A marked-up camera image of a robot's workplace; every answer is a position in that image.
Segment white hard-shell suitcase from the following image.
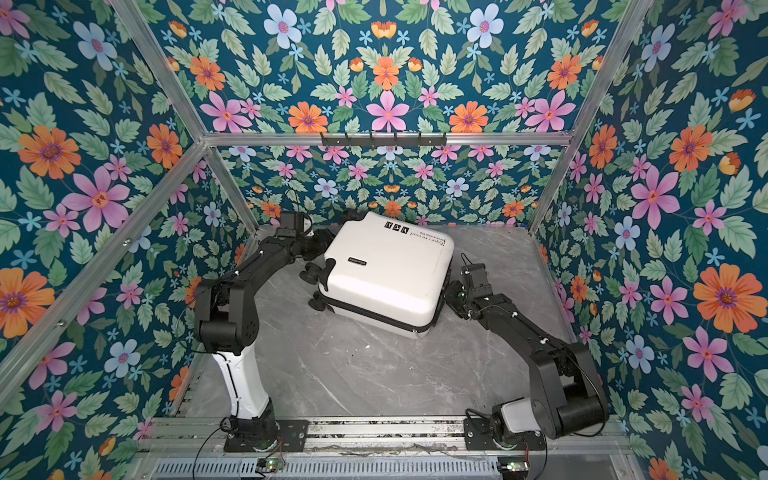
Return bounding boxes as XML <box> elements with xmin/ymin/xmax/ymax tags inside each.
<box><xmin>300</xmin><ymin>212</ymin><xmax>454</xmax><ymax>339</ymax></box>

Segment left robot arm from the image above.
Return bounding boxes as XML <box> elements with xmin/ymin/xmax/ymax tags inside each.
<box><xmin>194</xmin><ymin>212</ymin><xmax>335</xmax><ymax>452</ymax></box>

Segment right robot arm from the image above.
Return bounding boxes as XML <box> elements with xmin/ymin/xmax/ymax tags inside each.
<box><xmin>444</xmin><ymin>263</ymin><xmax>609</xmax><ymax>448</ymax></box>

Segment black hook rack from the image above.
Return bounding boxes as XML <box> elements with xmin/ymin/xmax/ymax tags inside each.
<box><xmin>320</xmin><ymin>132</ymin><xmax>448</xmax><ymax>148</ymax></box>

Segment white vent grille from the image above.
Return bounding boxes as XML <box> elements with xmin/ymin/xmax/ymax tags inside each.
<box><xmin>151</xmin><ymin>457</ymin><xmax>501</xmax><ymax>479</ymax></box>

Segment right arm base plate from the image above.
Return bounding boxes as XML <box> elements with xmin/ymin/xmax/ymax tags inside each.
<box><xmin>463</xmin><ymin>416</ymin><xmax>546</xmax><ymax>453</ymax></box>

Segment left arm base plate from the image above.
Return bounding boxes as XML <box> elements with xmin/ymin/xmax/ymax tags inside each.
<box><xmin>220</xmin><ymin>417</ymin><xmax>309</xmax><ymax>453</ymax></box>

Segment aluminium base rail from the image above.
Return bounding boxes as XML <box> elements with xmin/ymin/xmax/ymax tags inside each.
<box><xmin>138</xmin><ymin>415</ymin><xmax>631</xmax><ymax>456</ymax></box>

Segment aluminium frame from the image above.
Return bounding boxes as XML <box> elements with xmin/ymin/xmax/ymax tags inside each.
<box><xmin>1</xmin><ymin>1</ymin><xmax>653</xmax><ymax>406</ymax></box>

